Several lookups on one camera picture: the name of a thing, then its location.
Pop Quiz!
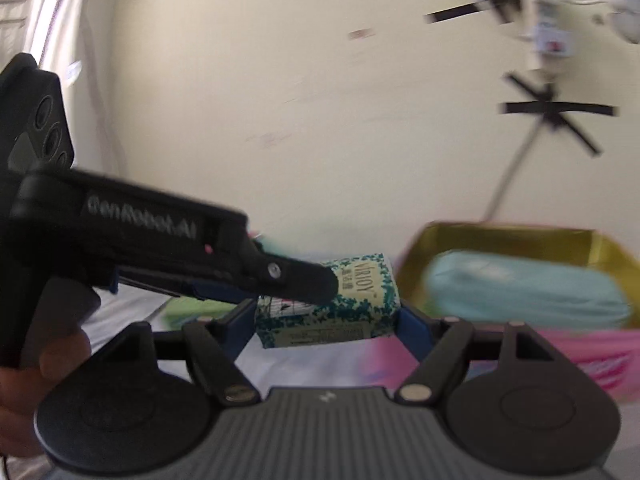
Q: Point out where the striped bed sheet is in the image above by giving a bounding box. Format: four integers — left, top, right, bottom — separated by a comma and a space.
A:
0, 285, 640, 480

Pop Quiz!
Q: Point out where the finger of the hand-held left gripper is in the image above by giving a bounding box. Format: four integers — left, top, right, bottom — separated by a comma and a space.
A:
116, 267, 255, 307
240, 239, 341, 307

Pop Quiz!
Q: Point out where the black tape cross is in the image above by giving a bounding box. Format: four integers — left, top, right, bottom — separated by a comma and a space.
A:
499, 72, 620, 157

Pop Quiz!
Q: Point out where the green snack packet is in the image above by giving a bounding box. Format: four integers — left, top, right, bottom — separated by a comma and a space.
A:
164, 296, 237, 332

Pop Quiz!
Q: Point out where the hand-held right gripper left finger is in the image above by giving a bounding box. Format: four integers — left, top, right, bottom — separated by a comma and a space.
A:
95, 299, 262, 407

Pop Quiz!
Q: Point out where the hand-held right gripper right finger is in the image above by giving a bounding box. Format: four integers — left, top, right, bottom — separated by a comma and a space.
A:
394, 305, 569, 406

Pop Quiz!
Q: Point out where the pink biscuit tin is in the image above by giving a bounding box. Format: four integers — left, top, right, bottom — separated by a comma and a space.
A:
372, 221, 640, 403

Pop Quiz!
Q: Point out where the white power strip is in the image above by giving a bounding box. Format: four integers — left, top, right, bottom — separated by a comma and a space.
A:
520, 0, 576, 75

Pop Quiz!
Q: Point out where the person's left hand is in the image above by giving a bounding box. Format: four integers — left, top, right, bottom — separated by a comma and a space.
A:
0, 332, 93, 459

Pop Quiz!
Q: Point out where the green floral tissue pack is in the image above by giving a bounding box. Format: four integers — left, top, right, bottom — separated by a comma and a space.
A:
255, 254, 402, 350

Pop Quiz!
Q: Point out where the white window frame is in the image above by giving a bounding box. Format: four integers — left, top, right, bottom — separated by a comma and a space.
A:
0, 0, 90, 92

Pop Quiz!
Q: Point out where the grey wall cable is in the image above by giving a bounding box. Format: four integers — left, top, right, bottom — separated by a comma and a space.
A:
480, 117, 548, 225

